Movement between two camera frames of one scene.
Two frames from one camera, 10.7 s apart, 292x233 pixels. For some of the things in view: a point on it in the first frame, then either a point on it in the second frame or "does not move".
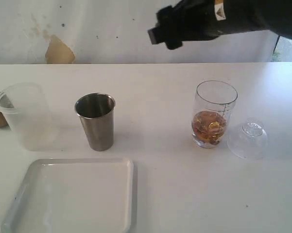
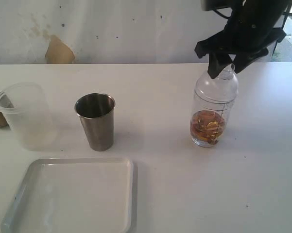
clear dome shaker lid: (249, 141) to (223, 88)
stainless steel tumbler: (96, 111) does not move
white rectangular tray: (74, 195) does not move
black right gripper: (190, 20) to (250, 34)
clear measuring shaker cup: (214, 107) does not move
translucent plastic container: (25, 108) does not move
